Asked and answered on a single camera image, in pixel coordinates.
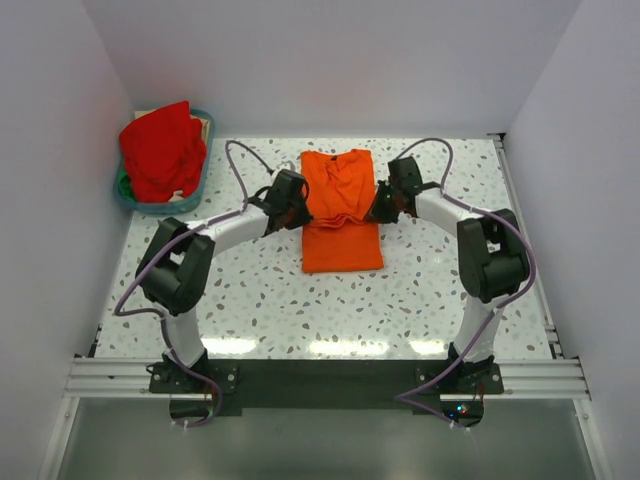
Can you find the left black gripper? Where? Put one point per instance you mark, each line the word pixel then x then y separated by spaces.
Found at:
pixel 303 218

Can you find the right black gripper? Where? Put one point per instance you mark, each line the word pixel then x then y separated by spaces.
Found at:
pixel 377 213

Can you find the orange t-shirt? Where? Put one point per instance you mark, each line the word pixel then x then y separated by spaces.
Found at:
pixel 342 189

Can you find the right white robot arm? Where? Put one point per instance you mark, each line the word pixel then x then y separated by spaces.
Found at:
pixel 493 256

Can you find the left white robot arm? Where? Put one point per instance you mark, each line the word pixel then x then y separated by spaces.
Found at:
pixel 174 270

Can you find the teal plastic basket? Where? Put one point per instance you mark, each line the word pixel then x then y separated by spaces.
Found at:
pixel 179 206

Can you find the red t-shirt in basket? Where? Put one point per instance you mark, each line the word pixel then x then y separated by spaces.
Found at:
pixel 164 153

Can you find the green garment in basket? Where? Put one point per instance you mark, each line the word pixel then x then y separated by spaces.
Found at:
pixel 125 187

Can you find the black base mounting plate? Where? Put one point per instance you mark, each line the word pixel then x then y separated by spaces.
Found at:
pixel 317 384

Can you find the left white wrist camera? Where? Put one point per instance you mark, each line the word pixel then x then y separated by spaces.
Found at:
pixel 286 165

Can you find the aluminium front rail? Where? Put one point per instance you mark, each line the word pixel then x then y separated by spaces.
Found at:
pixel 108 378

